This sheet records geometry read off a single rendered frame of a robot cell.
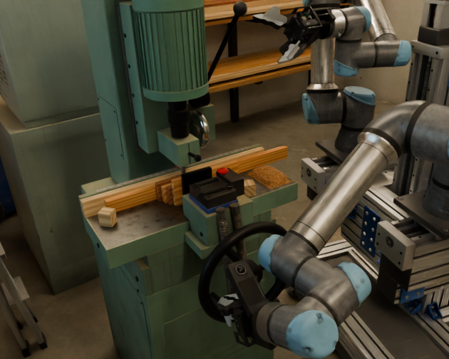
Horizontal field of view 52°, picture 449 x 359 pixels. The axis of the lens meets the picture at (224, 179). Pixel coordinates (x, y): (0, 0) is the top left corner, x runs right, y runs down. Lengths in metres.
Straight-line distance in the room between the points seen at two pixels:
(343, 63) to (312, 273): 0.75
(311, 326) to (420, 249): 0.73
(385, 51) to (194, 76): 0.58
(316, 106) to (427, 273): 0.68
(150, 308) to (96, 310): 1.06
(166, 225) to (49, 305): 1.35
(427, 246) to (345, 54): 0.60
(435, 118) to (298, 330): 0.49
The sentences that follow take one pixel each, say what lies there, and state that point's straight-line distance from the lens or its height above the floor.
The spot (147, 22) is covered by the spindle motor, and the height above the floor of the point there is 1.39.
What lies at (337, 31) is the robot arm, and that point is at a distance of 1.36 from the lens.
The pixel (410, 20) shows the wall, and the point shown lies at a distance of 4.79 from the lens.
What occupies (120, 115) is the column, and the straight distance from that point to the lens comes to 1.42.
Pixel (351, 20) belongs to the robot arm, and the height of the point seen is 1.35.
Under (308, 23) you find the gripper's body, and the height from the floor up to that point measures 1.36.
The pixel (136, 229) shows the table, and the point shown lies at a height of 0.90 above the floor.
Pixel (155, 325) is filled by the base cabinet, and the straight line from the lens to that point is 1.37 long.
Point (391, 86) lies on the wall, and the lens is 4.98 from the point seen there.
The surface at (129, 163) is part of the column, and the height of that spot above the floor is 0.94.
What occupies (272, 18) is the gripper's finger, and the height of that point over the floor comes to 1.37.
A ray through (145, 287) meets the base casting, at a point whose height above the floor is 0.74.
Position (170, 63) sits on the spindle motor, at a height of 1.30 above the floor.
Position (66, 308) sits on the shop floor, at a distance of 2.43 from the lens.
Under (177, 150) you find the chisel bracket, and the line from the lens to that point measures 1.26.
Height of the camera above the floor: 1.56
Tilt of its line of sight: 28 degrees down
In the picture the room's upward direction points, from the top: 2 degrees counter-clockwise
